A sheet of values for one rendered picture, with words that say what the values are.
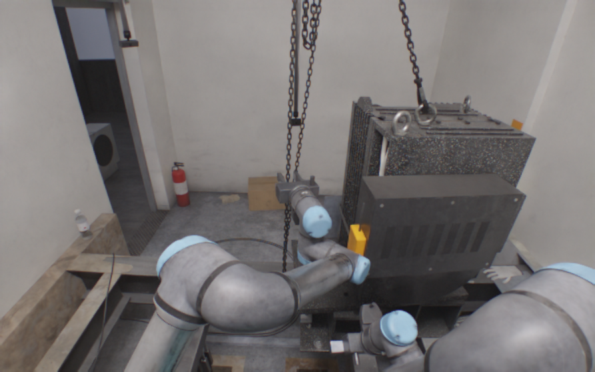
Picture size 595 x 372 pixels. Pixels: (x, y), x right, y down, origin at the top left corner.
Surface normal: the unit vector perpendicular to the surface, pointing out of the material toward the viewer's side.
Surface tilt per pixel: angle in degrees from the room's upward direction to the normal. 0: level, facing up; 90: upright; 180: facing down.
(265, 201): 90
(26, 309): 0
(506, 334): 39
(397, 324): 25
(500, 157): 90
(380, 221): 90
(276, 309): 66
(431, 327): 0
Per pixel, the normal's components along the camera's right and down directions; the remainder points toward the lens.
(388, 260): 0.10, 0.49
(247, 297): 0.33, -0.37
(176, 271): -0.42, -0.35
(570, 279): -0.07, -0.95
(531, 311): -0.25, -0.87
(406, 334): 0.20, -0.60
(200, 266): -0.19, -0.69
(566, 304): 0.06, -0.83
